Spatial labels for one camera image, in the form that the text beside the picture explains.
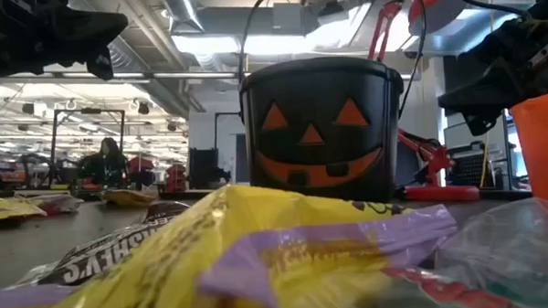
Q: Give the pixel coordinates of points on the red desk lamp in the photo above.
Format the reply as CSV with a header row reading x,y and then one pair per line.
x,y
440,194

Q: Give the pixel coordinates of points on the black cabinet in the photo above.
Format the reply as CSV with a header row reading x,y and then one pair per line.
x,y
203,168

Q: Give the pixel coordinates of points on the computer monitor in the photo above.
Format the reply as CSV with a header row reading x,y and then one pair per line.
x,y
518,159

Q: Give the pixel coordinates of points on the brown Hershey's chocolate bar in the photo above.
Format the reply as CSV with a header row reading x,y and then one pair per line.
x,y
99,260

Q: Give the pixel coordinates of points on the green clear-wrapped candy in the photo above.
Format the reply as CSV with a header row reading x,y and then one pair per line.
x,y
501,246

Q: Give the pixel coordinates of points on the person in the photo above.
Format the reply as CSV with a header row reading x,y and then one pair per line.
x,y
105,162

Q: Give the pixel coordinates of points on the red tool cart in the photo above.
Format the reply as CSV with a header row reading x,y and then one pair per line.
x,y
141,164
176,178

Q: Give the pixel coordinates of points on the purple yellow candy packet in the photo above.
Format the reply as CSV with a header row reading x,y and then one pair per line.
x,y
129,198
331,229

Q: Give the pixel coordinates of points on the orange jack-o-lantern bucket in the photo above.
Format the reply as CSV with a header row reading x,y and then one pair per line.
x,y
543,153

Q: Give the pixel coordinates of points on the red clear-wrapped candy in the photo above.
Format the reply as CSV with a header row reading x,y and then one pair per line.
x,y
56,203

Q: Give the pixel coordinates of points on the black gantry stand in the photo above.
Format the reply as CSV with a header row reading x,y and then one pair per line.
x,y
54,148
215,142

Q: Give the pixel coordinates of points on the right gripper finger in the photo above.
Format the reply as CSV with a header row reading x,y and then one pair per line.
x,y
483,121
486,87

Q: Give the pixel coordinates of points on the black perforated computer case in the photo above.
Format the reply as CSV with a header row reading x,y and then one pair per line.
x,y
468,167

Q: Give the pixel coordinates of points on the black jack-o-lantern bucket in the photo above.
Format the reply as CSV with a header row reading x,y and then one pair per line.
x,y
322,102

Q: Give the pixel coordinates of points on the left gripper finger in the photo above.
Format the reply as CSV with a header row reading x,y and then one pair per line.
x,y
96,30
101,61

